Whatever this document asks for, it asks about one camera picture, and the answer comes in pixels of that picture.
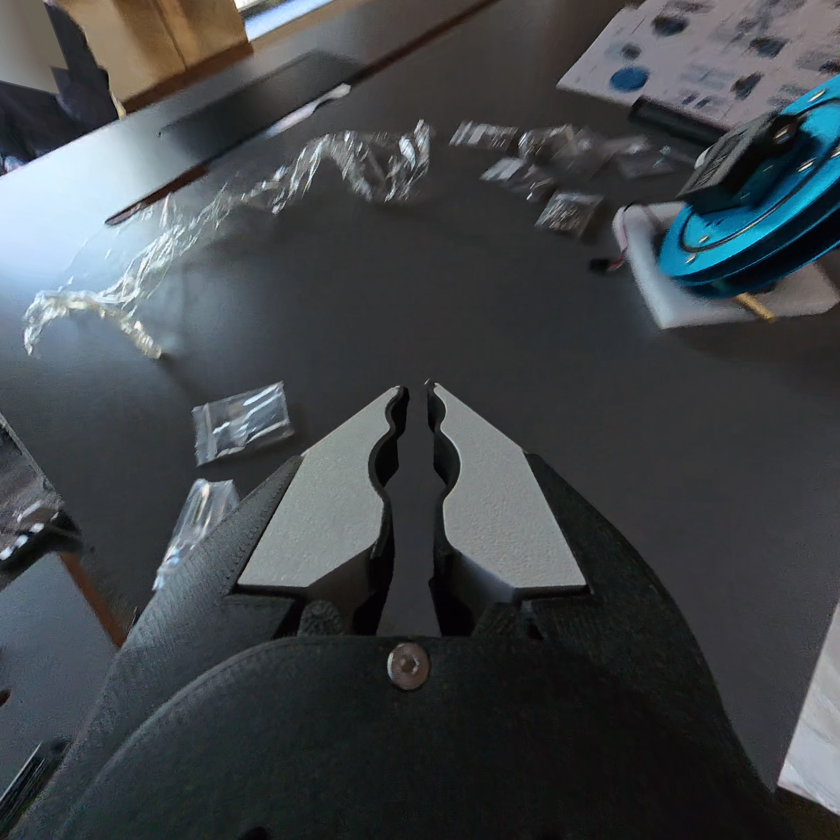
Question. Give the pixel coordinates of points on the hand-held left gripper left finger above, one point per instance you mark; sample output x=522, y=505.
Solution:
x=321, y=512

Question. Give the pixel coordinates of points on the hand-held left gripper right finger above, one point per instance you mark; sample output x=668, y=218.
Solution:
x=505, y=512

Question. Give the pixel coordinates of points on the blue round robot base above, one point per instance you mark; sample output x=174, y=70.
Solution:
x=754, y=229

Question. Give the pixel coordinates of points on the dark grey desk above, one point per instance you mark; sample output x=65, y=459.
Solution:
x=98, y=151
x=459, y=295

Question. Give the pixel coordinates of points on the black desk panel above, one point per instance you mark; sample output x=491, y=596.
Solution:
x=262, y=98

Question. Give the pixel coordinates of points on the white foam pad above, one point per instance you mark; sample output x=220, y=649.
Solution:
x=663, y=302

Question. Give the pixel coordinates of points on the crumpled clear plastic wrap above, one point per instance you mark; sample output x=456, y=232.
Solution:
x=387, y=170

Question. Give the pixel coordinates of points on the person's white clothing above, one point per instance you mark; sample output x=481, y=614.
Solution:
x=814, y=722

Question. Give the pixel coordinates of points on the printed instruction sheet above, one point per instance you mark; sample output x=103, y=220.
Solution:
x=709, y=72

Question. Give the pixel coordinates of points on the dark cloth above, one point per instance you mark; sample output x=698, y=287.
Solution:
x=79, y=79

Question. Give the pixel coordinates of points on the brown cardboard box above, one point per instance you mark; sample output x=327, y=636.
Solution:
x=164, y=39

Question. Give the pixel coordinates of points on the large glass window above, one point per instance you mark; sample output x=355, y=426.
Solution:
x=275, y=6

